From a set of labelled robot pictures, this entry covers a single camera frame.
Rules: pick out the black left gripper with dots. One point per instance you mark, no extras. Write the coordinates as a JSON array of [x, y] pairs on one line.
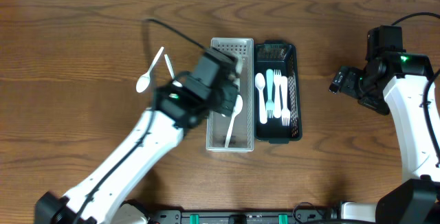
[[229, 97]]

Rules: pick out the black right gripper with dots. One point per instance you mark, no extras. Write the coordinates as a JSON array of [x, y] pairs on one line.
[[348, 80]]

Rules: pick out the white plastic spoon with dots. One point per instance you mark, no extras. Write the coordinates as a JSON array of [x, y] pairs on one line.
[[236, 110], [171, 71], [144, 80], [260, 85]]

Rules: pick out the white plastic fork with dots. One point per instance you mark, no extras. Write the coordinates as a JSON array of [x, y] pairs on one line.
[[285, 112], [270, 83]]

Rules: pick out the white plastic fork hidden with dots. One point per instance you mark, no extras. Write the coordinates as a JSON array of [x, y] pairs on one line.
[[277, 100]]

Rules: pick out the white plastic spoon lowest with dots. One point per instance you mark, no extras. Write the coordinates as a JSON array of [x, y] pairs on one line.
[[237, 83]]

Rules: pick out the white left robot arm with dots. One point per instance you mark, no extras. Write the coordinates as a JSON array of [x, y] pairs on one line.
[[177, 107]]

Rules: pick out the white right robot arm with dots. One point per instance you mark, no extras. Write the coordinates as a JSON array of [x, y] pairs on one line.
[[401, 85]]

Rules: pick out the clear plastic basket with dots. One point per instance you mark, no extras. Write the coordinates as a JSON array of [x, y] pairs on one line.
[[242, 140]]

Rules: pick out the black plastic basket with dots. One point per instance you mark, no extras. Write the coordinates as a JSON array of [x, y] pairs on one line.
[[278, 55]]

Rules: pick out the black rail with green clips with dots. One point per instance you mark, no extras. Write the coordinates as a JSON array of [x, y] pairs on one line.
[[133, 212]]

